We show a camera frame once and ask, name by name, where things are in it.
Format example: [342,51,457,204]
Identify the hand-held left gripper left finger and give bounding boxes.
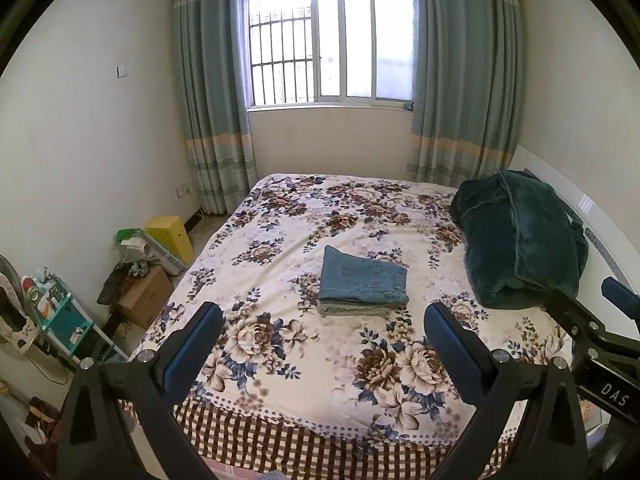
[56,301,224,480]

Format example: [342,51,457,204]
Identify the plastic container with green lid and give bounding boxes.
[116,228,187,277]

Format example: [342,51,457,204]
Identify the barred window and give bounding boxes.
[242,0,419,110]

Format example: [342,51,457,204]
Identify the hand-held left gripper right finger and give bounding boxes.
[423,301,590,480]

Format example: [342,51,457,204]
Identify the blue denim pants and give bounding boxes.
[318,245,410,307]

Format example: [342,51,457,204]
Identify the white headboard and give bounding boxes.
[507,145,640,311]

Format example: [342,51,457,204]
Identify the brown slippers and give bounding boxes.
[27,396,62,431]

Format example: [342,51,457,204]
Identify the floral bedspread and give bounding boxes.
[122,173,576,477]

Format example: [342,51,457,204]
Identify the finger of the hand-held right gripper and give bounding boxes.
[545,287,610,357]
[601,276,640,320]

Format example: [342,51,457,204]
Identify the brown cardboard box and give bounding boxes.
[118,265,174,330]

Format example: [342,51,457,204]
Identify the standing fan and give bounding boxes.
[0,255,42,350]

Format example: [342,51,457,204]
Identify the grey-green curtain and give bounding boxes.
[172,0,258,216]
[405,0,521,187]

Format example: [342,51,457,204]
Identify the yellow box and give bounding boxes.
[145,215,195,267]

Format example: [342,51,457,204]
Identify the folded grey cloth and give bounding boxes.
[318,301,392,318]

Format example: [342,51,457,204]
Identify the black keyboard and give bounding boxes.
[96,265,126,306]

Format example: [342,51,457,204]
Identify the teal storage rack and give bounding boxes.
[22,272,129,367]

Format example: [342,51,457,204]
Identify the dark green blanket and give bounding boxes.
[448,170,590,310]

